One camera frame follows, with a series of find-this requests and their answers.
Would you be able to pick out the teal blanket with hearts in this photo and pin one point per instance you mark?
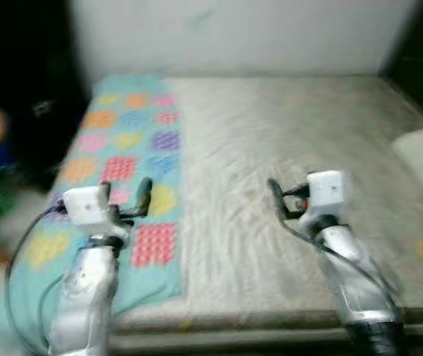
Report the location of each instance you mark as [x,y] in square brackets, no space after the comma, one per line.
[133,148]

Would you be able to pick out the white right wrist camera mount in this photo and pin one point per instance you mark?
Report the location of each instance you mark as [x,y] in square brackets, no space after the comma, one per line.
[326,191]

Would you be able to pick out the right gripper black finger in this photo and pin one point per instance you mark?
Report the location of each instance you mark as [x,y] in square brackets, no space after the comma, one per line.
[276,194]

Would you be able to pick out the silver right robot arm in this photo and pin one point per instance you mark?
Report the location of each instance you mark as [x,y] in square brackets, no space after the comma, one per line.
[355,282]

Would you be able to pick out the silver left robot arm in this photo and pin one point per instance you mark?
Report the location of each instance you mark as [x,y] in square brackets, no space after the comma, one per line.
[85,297]

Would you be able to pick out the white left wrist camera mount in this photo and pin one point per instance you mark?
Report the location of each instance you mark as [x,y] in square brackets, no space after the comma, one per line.
[85,205]

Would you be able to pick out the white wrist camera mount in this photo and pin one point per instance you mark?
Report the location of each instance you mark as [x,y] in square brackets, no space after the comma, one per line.
[85,205]
[326,191]

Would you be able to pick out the black tufted headboard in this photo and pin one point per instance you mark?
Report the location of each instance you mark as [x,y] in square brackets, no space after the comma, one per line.
[422,44]

